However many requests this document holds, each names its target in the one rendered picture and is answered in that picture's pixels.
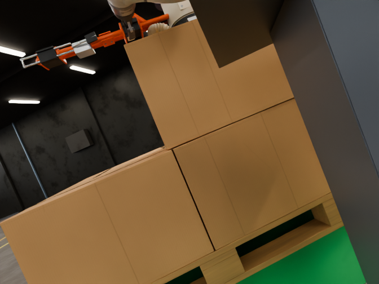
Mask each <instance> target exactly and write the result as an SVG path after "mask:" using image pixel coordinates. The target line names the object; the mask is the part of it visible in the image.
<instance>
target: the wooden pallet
mask: <svg viewBox="0 0 379 284"><path fill-rule="evenodd" d="M310 209H311V211H312V214H313V216H314V219H313V220H311V221H309V222H307V223H306V224H304V225H301V226H300V227H298V228H296V229H293V230H291V231H290V232H288V233H286V234H284V235H282V236H280V237H278V238H277V239H275V240H273V241H271V242H269V243H267V244H265V245H263V246H261V247H259V248H257V249H255V250H253V251H251V252H249V253H247V254H246V255H244V256H242V257H239V256H238V253H237V251H236V249H235V247H237V246H240V245H241V244H243V243H245V242H247V241H249V240H251V239H253V238H255V237H257V236H259V235H261V234H263V233H265V232H267V231H268V230H270V229H272V228H274V227H276V226H278V225H280V224H282V223H284V222H286V221H288V220H290V219H292V218H294V217H296V216H298V215H300V214H302V213H304V212H306V211H308V210H310ZM342 226H344V224H343V221H342V219H341V216H340V213H339V211H338V208H337V206H336V203H335V201H334V198H333V196H332V193H331V192H330V193H328V194H326V195H324V196H322V197H320V198H318V199H316V200H314V201H312V202H310V203H308V204H306V205H304V206H302V207H300V208H298V209H296V210H294V211H292V212H290V213H288V214H286V215H284V216H282V217H280V218H278V219H277V220H275V221H273V222H271V223H269V224H267V225H265V226H263V227H261V228H259V229H257V230H255V231H253V232H251V233H249V234H247V235H245V236H243V237H241V238H239V239H237V240H235V241H233V242H231V243H229V244H227V245H225V246H223V247H221V248H219V249H217V250H215V248H214V247H213V245H212V247H213V249H214V251H213V252H211V253H209V254H207V255H205V256H203V257H201V258H199V259H197V260H195V261H193V262H191V263H189V264H187V265H185V266H183V267H181V268H180V269H178V270H176V271H174V272H172V273H170V274H168V275H166V276H164V277H162V278H160V279H158V280H156V281H154V282H152V283H150V284H165V283H167V282H169V281H171V280H173V279H175V278H177V277H179V276H181V275H183V274H185V273H187V272H188V271H190V270H192V269H194V268H196V267H198V266H200V268H201V271H202V273H203V275H204V276H203V277H201V278H199V279H197V280H195V281H193V282H191V283H189V284H236V283H238V282H240V281H242V280H243V279H245V278H247V277H249V276H251V275H252V274H254V273H257V272H258V271H260V270H262V269H264V268H265V267H267V266H269V265H271V264H273V263H275V262H277V261H279V260H281V259H282V258H284V257H286V256H288V255H290V254H292V253H294V252H296V251H298V250H299V249H301V248H303V247H305V246H307V245H309V244H311V243H313V242H314V241H316V240H318V239H320V238H321V237H324V236H326V235H327V234H329V233H331V232H333V231H335V230H337V229H338V228H340V227H342Z"/></svg>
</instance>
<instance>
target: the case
mask: <svg viewBox="0 0 379 284"><path fill-rule="evenodd" d="M124 48H125V50H126V53H127V55H128V58H129V60H130V63H131V66H132V67H133V70H134V73H135V75H136V78H137V80H138V82H139V85H140V88H141V89H142V92H143V95H144V97H145V99H146V102H147V104H148V106H149V109H150V111H151V113H152V116H153V119H154V120H155V123H156V126H157V128H158V131H159V133H160V135H161V138H162V140H163V142H164V145H165V147H166V149H167V150H169V149H171V148H174V147H177V146H179V145H181V144H184V143H186V142H188V141H191V140H193V139H195V138H198V137H200V136H203V135H205V134H208V133H210V132H212V131H215V130H217V129H219V128H222V127H224V126H227V125H230V124H232V123H234V122H237V121H239V120H241V119H244V118H246V117H248V116H251V115H253V114H256V113H258V112H261V111H263V110H265V109H268V108H270V107H273V106H275V105H278V104H280V103H282V102H285V101H287V100H289V99H292V98H294V96H293V93H292V90H291V88H290V85H289V83H288V80H287V77H286V75H285V73H284V69H283V67H282V65H281V62H280V59H279V57H278V55H277V52H276V49H275V46H274V44H271V45H269V46H266V47H264V48H262V49H260V50H258V51H256V52H254V53H252V54H249V55H247V56H245V57H243V58H241V59H238V60H236V61H234V62H233V63H230V64H228V65H226V66H223V67H221V68H219V67H218V64H217V62H216V60H215V58H214V55H213V53H212V51H211V49H210V47H209V44H208V42H207V40H206V38H205V35H204V33H203V31H202V29H201V26H200V24H199V22H198V20H197V19H194V20H192V21H189V22H186V23H184V24H180V25H177V26H175V27H172V28H170V29H167V30H163V31H161V32H158V33H155V34H153V35H149V36H147V37H144V38H141V39H139V40H136V41H133V42H130V43H127V44H125V45H124Z"/></svg>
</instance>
